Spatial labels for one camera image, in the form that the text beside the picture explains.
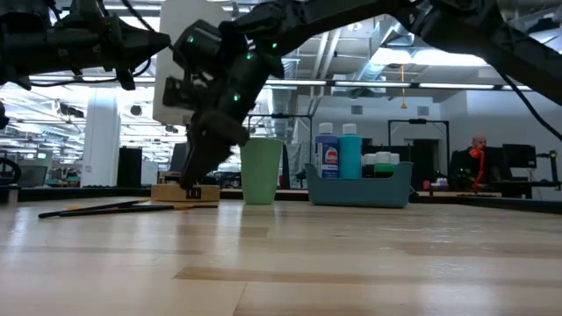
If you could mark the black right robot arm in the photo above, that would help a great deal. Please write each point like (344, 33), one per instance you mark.
(461, 26)

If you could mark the green plastic cup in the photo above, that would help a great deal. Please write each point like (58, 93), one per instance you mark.
(261, 175)

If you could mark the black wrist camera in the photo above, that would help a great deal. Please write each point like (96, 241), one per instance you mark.
(90, 13)
(177, 94)

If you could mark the small teal paint bottle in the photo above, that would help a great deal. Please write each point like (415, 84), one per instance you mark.
(396, 159)

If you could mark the white building pillar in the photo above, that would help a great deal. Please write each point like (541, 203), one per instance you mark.
(101, 145)

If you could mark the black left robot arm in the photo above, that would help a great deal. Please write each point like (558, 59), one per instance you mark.
(22, 48)

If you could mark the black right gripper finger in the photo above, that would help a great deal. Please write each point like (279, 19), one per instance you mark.
(223, 159)
(206, 145)

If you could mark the silver ventilation duct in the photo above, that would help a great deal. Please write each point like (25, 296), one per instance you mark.
(371, 66)
(281, 109)

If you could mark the teal plastic bin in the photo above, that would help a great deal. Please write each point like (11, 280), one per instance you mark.
(360, 193)

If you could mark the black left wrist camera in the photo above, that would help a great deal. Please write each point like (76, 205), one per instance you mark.
(90, 13)

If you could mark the small black paint bottle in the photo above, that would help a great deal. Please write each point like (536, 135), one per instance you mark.
(369, 159)

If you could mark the black cabinet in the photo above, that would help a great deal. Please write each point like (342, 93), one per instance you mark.
(129, 169)

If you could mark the red curved object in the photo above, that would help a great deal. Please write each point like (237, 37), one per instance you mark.
(476, 152)

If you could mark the small green paint bottle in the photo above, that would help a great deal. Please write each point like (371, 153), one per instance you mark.
(384, 169)

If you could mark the white shade wooden base lamp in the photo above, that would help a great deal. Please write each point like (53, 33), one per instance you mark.
(175, 17)

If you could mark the long ceiling light strip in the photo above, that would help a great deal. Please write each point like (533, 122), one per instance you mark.
(373, 83)

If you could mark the dark background monitor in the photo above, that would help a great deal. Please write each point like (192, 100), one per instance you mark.
(520, 155)
(496, 164)
(175, 153)

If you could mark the black round wheel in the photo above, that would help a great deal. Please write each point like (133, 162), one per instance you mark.
(18, 172)

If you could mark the large teal paint bottle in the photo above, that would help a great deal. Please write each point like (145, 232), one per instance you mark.
(350, 153)

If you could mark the person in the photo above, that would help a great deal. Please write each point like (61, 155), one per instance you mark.
(478, 142)

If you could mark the black aluminium table frame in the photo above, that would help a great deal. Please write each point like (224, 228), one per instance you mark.
(88, 193)

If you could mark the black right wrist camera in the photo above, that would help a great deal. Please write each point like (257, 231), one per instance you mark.
(177, 94)

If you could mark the grey storage bin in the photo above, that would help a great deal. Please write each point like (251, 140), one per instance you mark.
(31, 176)

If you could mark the large blue paint bottle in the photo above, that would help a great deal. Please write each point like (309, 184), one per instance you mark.
(327, 153)

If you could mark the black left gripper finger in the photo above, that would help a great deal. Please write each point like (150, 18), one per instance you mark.
(136, 53)
(136, 39)

